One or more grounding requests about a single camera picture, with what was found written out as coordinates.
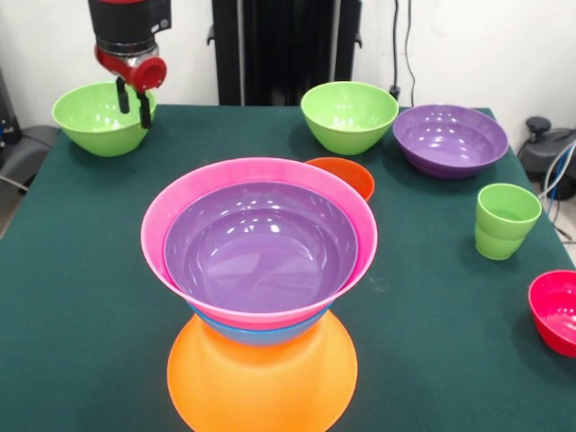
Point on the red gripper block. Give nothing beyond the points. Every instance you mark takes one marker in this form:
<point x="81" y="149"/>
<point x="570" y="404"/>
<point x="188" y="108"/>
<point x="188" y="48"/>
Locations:
<point x="148" y="76"/>

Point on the green plastic bowl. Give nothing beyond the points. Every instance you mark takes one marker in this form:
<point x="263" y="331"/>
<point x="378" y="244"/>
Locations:
<point x="90" y="130"/>
<point x="348" y="126"/>

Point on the large pink plastic bowl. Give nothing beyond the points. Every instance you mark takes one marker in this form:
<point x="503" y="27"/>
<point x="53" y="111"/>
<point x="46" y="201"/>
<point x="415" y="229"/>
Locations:
<point x="261" y="173"/>

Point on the purple plastic bowl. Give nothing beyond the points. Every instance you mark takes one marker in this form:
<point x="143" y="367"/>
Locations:
<point x="450" y="144"/>
<point x="261" y="252"/>

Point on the blue plastic bowl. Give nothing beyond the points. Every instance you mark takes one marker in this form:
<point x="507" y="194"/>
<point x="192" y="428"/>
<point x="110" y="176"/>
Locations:
<point x="265" y="337"/>

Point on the large orange plastic bowl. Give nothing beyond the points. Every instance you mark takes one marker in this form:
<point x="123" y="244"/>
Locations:
<point x="261" y="391"/>

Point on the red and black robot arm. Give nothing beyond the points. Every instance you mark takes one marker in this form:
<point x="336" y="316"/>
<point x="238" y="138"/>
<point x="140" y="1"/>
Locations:
<point x="130" y="22"/>

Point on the dark green tablecloth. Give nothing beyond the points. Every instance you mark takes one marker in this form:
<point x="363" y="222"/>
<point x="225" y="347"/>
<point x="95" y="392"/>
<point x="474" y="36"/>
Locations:
<point x="67" y="270"/>

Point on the small orange-red plastic bowl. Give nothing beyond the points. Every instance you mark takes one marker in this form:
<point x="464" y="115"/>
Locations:
<point x="355" y="175"/>

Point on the green plastic cup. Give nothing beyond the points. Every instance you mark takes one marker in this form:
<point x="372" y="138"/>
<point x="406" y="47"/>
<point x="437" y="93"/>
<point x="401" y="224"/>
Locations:
<point x="506" y="229"/>

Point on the small red-pink plastic bowl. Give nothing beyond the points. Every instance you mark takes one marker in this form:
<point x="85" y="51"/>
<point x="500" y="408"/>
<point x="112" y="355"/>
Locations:
<point x="558" y="315"/>

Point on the black pedestal column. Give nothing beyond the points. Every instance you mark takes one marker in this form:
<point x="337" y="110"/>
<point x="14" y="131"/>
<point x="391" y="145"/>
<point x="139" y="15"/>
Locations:
<point x="288" y="45"/>

